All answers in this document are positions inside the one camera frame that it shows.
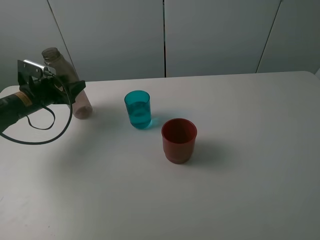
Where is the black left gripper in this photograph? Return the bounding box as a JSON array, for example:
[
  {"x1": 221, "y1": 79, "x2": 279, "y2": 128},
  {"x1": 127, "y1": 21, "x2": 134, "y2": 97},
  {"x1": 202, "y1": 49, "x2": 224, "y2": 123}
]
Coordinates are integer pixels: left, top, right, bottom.
[{"x1": 18, "y1": 74, "x2": 86, "y2": 106}]

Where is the clear plastic water bottle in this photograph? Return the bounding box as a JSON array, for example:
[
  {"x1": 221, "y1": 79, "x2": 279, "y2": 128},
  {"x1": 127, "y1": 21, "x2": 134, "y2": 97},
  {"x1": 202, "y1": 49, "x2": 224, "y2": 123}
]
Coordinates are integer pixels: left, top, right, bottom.
[{"x1": 41, "y1": 47, "x2": 93, "y2": 120}]

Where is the teal transparent plastic cup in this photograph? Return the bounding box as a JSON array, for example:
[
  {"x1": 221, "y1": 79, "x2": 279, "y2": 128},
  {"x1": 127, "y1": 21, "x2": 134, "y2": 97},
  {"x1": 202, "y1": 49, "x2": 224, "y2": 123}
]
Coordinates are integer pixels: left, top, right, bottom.
[{"x1": 124, "y1": 90, "x2": 152, "y2": 130}]

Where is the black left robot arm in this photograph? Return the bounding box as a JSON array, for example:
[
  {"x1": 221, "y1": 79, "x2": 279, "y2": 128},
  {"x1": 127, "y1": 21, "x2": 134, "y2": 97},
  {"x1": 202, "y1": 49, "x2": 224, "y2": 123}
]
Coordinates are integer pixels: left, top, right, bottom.
[{"x1": 0, "y1": 75, "x2": 86, "y2": 133}]

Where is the red plastic cup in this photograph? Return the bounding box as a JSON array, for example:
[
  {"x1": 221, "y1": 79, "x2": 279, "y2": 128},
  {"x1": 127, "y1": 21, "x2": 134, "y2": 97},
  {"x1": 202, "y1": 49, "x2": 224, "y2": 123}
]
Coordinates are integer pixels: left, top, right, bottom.
[{"x1": 161, "y1": 118, "x2": 198, "y2": 165}]

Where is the thin black loop cable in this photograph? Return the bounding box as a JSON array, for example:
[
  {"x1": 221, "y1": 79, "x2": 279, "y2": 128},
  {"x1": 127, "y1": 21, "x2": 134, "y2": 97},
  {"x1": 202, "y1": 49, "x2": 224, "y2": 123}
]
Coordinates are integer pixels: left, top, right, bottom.
[{"x1": 26, "y1": 104, "x2": 56, "y2": 131}]

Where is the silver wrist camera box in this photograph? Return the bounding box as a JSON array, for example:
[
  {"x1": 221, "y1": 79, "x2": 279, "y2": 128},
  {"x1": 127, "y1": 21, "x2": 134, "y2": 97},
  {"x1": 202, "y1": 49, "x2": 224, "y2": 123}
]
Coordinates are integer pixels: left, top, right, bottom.
[{"x1": 17, "y1": 59, "x2": 56, "y2": 80}]

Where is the black camera cable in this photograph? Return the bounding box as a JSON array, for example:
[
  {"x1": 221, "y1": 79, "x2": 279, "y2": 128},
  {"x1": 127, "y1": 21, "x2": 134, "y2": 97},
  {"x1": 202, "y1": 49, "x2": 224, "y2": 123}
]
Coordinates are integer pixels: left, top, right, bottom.
[{"x1": 0, "y1": 69, "x2": 73, "y2": 146}]

